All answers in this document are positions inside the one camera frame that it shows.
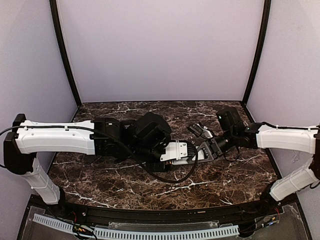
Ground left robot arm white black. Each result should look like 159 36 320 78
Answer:
1 112 199 206

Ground left black frame post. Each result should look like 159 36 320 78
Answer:
49 0 82 108

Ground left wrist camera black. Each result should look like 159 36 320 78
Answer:
134 112 172 149

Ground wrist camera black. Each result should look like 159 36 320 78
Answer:
134 112 172 149
187 124 207 139

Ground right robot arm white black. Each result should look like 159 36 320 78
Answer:
188 107 320 203

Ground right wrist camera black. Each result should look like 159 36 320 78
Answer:
187 124 207 139

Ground right black frame post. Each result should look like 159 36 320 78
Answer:
241 0 272 106

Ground white cable duct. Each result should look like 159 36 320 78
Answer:
32 213 73 234
94 225 240 240

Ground black curved front rail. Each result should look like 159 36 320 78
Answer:
38 201 283 225

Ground left white cable duct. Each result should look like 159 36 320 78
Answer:
32 213 73 234

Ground right white cable duct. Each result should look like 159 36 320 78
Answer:
94 225 240 240

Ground black frame post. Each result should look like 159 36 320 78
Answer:
241 0 272 106
49 0 82 108

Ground white remote control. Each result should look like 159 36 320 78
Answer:
171 155 211 166

